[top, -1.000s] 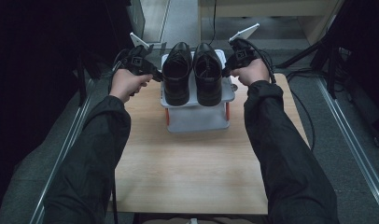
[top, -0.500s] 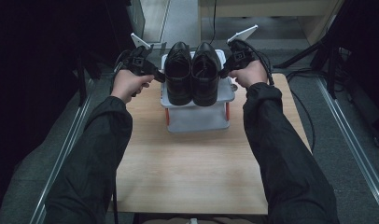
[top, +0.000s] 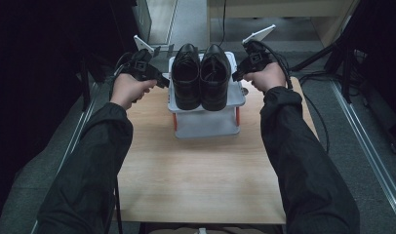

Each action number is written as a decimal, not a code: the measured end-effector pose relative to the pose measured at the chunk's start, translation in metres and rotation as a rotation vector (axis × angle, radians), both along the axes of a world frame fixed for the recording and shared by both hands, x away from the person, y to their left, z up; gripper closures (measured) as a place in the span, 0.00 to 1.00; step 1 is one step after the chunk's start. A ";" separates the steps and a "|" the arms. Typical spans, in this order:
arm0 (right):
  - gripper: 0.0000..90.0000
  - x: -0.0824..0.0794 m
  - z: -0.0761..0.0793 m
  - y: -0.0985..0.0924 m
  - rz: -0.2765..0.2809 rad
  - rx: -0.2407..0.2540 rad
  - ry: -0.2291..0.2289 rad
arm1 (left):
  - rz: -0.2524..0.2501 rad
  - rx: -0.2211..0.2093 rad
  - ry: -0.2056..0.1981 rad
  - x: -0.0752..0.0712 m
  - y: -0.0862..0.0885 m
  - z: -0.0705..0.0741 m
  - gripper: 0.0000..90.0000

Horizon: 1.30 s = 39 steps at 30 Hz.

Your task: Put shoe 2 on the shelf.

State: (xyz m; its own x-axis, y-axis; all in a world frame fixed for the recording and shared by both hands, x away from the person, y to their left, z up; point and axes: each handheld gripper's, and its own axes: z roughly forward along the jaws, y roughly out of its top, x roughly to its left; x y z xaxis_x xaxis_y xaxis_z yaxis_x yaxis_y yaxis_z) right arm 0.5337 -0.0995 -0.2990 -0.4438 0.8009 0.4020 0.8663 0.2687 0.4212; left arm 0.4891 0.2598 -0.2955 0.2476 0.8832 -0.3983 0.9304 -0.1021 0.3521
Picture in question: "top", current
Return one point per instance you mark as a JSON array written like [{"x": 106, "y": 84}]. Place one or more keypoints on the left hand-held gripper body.
[{"x": 140, "y": 66}]

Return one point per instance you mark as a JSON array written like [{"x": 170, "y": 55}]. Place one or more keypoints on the light wooden cabinet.
[{"x": 284, "y": 9}]

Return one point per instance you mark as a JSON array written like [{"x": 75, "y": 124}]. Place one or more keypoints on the white two-tier shoe rack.
[{"x": 207, "y": 125}]

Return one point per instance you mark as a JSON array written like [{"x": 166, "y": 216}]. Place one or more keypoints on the black tripod stand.
[{"x": 316, "y": 57}]

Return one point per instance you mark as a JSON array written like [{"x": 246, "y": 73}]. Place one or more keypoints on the black cabinet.
[{"x": 127, "y": 22}]

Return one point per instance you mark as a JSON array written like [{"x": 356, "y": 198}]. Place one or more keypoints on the person's left hand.
[{"x": 129, "y": 89}]

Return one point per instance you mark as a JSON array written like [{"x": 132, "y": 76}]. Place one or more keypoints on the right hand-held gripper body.
[{"x": 256, "y": 58}]

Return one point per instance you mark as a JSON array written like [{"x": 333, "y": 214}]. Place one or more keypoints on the small dark floor bracket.
[
  {"x": 157, "y": 51},
  {"x": 170, "y": 50}
]

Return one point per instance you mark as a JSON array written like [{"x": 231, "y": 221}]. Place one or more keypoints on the black metal stand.
[{"x": 85, "y": 86}]

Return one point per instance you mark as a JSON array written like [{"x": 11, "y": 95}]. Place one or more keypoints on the person's right hand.
[{"x": 267, "y": 78}]

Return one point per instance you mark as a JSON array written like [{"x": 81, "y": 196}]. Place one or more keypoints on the black leather shoe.
[
  {"x": 186, "y": 78},
  {"x": 215, "y": 79}
]

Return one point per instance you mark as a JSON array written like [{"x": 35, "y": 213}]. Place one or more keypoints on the metal floor rail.
[
  {"x": 365, "y": 133},
  {"x": 79, "y": 122}
]

